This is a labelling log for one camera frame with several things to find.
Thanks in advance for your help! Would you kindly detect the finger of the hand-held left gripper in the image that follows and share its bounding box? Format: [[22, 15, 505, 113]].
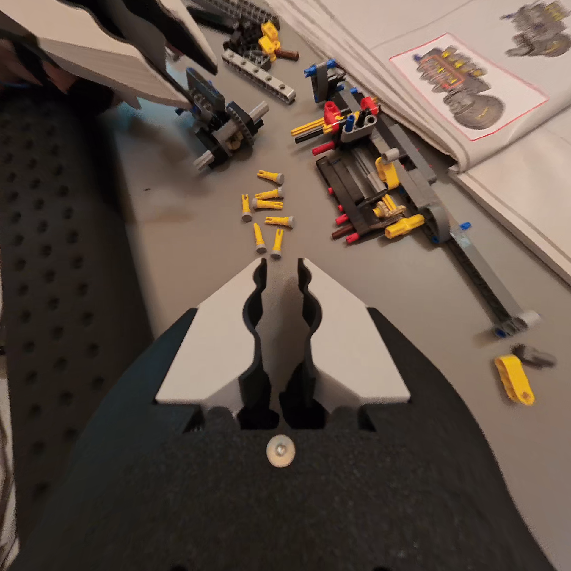
[[107, 0, 220, 76], [0, 0, 193, 111]]

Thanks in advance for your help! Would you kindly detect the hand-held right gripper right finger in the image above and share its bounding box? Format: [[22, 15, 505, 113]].
[[297, 257, 411, 418]]

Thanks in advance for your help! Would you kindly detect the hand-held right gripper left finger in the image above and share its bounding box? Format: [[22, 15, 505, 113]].
[[154, 257, 268, 420]]

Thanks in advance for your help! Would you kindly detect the cluster of capped yellow pins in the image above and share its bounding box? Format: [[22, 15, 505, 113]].
[[241, 170, 295, 261]]

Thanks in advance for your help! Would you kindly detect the bundle of black lego beams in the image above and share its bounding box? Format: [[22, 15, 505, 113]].
[[187, 0, 300, 64]]

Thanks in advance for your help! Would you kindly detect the light grey lego beam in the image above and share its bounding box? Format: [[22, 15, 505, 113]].
[[222, 49, 296, 105]]

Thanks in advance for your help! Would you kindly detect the lego gear axle assembly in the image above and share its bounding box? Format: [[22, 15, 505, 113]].
[[176, 67, 270, 173]]

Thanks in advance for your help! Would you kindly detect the yellow lego connector block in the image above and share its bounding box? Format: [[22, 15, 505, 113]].
[[494, 354, 535, 406]]

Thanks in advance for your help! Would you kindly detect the grey black lego chassis assembly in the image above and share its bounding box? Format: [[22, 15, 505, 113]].
[[291, 60, 541, 338]]

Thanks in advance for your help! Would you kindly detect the dark grey lego angle connector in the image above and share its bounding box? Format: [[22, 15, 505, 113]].
[[511, 343, 557, 369]]

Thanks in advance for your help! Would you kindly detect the lego instruction booklet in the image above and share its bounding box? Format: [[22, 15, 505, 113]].
[[268, 0, 571, 286]]

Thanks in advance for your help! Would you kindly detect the person's left hand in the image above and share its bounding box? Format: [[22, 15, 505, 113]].
[[0, 39, 79, 96]]

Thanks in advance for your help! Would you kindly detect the black perforated board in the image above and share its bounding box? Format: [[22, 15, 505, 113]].
[[0, 89, 154, 549]]

